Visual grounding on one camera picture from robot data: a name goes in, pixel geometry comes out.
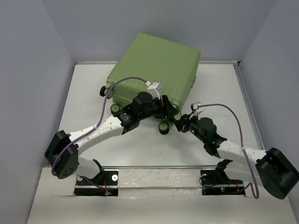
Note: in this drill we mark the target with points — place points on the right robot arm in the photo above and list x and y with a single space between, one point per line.
268 168

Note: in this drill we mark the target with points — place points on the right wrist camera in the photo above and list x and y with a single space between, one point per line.
196 109

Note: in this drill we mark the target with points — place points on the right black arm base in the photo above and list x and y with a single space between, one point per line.
214 184

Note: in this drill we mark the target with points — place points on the aluminium table rail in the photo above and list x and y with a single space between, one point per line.
248 105

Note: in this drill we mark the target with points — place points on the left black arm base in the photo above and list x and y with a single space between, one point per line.
105 186

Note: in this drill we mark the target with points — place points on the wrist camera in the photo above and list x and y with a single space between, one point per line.
154 89
196 109

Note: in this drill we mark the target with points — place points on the green hard-shell suitcase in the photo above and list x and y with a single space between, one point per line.
154 59

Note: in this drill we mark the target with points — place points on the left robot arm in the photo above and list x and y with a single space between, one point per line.
64 150

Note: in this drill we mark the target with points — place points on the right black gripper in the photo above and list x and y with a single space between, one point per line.
184 120

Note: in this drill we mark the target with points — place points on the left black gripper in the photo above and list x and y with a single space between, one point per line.
169 111

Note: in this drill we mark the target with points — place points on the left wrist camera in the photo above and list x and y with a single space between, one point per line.
154 89

